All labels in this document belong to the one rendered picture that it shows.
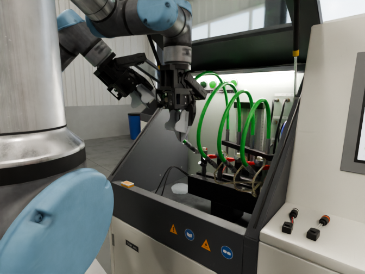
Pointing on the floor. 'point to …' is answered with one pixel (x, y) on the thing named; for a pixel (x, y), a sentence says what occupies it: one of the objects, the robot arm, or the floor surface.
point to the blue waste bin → (134, 124)
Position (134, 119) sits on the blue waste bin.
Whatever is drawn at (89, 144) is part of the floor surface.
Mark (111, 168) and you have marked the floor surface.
